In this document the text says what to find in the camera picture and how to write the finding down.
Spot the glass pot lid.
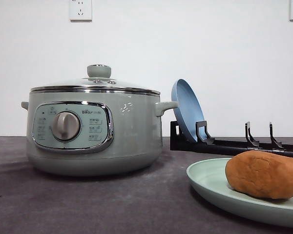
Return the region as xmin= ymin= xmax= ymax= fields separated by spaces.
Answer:
xmin=30 ymin=64 xmax=160 ymax=96

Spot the green electric steamer pot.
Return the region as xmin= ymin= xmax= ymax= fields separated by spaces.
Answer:
xmin=21 ymin=65 xmax=178 ymax=176

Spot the green plate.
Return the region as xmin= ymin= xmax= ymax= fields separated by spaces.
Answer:
xmin=186 ymin=158 xmax=293 ymax=228

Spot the brown potato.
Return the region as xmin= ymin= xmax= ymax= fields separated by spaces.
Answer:
xmin=225 ymin=150 xmax=293 ymax=199

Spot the black dish rack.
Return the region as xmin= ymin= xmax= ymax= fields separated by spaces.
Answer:
xmin=170 ymin=120 xmax=293 ymax=156

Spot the blue plate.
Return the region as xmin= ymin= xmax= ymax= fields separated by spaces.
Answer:
xmin=171 ymin=79 xmax=206 ymax=141

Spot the white wall socket left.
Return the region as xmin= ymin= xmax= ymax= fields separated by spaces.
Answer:
xmin=69 ymin=0 xmax=92 ymax=23

